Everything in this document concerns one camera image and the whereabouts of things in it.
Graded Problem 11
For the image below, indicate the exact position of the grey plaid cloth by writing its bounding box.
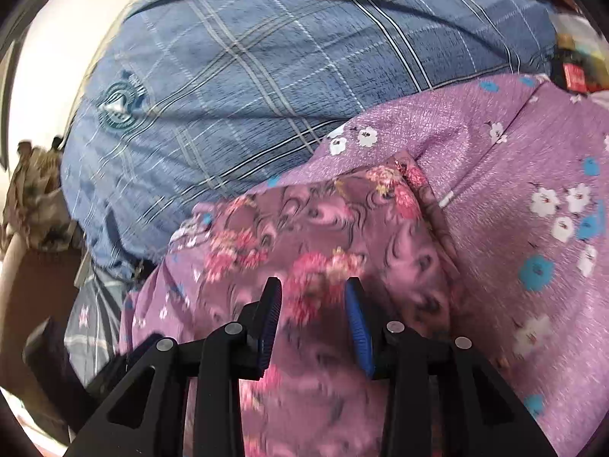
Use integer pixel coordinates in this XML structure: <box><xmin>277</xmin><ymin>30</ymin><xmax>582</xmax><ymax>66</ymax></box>
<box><xmin>63</xmin><ymin>255</ymin><xmax>132</xmax><ymax>386</ymax></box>

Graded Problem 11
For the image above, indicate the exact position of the brown floral hanging cloth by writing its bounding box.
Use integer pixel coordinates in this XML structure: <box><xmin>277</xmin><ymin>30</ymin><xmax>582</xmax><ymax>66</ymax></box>
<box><xmin>1</xmin><ymin>136</ymin><xmax>83</xmax><ymax>254</ymax></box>

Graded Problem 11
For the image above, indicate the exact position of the pink floral paisley garment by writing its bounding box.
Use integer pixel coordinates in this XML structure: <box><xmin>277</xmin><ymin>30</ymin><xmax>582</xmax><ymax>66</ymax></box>
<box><xmin>159</xmin><ymin>158</ymin><xmax>457</xmax><ymax>456</ymax></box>

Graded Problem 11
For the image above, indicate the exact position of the blue plaid bed sheet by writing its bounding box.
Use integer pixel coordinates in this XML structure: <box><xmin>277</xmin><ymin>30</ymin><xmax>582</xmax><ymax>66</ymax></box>
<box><xmin>62</xmin><ymin>0</ymin><xmax>555</xmax><ymax>280</ymax></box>

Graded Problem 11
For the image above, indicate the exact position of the purple flowered cloth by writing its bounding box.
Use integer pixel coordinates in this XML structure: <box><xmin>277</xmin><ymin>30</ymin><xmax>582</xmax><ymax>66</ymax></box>
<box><xmin>120</xmin><ymin>75</ymin><xmax>608</xmax><ymax>456</ymax></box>

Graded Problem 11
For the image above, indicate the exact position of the small dark bottle red label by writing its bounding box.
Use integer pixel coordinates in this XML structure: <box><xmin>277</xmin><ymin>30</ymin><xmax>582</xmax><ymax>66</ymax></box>
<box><xmin>551</xmin><ymin>33</ymin><xmax>608</xmax><ymax>94</ymax></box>

